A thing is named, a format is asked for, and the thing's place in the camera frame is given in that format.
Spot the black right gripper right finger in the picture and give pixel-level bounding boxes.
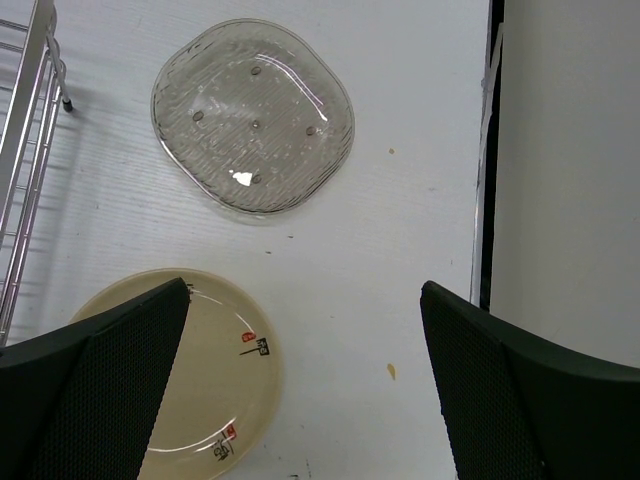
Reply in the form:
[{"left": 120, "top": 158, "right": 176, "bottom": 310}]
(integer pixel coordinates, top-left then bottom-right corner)
[{"left": 420, "top": 281, "right": 639, "bottom": 479}]

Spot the chrome wire dish rack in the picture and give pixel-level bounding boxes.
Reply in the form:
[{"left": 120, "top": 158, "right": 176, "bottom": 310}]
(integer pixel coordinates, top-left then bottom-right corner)
[{"left": 1, "top": 1, "right": 74, "bottom": 344}]

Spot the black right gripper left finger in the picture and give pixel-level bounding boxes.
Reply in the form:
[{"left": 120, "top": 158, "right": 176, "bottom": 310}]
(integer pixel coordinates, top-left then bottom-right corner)
[{"left": 1, "top": 278, "right": 190, "bottom": 479}]

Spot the clear glass plate right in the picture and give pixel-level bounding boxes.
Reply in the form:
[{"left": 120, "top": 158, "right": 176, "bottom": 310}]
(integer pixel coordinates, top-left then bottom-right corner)
[{"left": 150, "top": 18, "right": 355, "bottom": 218}]

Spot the beige ceramic plate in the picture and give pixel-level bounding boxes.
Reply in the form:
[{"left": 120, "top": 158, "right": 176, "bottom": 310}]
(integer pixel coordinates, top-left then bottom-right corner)
[{"left": 72, "top": 268, "right": 283, "bottom": 479}]

